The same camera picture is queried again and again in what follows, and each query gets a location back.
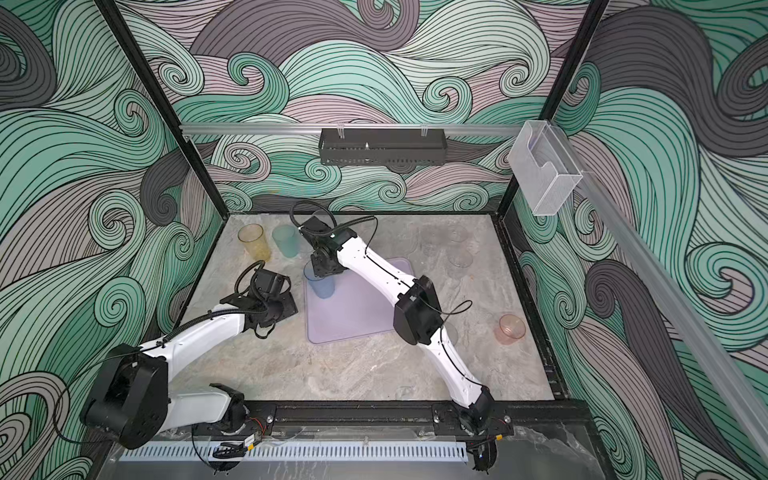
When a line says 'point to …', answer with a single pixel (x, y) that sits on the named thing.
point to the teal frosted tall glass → (288, 238)
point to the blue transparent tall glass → (324, 286)
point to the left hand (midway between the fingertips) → (290, 304)
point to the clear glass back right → (457, 235)
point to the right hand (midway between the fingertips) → (326, 269)
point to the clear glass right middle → (459, 262)
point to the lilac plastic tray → (359, 307)
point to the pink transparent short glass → (510, 329)
